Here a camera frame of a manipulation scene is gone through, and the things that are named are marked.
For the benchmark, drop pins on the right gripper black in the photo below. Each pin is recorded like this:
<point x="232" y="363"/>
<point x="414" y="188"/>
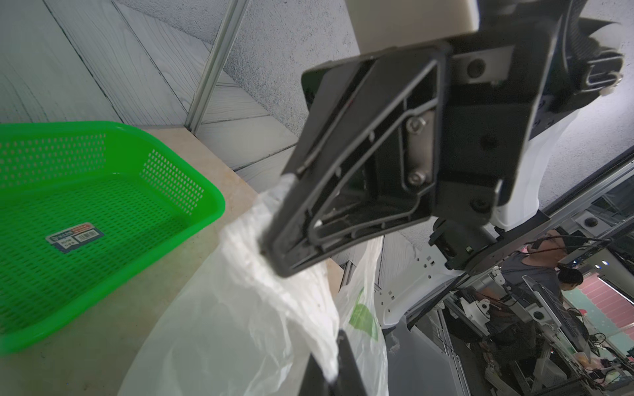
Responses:
<point x="367" y="159"/>

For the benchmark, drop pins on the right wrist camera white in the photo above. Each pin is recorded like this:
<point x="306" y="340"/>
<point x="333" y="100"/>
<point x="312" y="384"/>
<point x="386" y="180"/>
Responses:
<point x="383" y="24"/>

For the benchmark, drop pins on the person in background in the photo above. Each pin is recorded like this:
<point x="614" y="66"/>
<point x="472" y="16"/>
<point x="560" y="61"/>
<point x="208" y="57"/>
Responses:
<point x="541" y="263"/>

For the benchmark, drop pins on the green plastic basket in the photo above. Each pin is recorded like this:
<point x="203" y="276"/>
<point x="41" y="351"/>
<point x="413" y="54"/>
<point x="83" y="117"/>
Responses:
<point x="85" y="207"/>

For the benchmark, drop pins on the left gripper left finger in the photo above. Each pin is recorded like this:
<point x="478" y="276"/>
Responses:
<point x="314" y="383"/>

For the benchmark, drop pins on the right metal frame post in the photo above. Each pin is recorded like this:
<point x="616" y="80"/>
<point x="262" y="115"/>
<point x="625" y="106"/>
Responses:
<point x="216" y="62"/>

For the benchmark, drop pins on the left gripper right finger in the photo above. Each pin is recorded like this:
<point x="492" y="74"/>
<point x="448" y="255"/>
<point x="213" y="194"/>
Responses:
<point x="349" y="381"/>

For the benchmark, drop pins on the white plastic bag lemon print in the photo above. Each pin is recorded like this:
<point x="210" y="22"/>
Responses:
<point x="238" y="328"/>

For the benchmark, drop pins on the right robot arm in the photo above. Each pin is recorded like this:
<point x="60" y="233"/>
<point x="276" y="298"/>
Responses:
<point x="456" y="249"/>

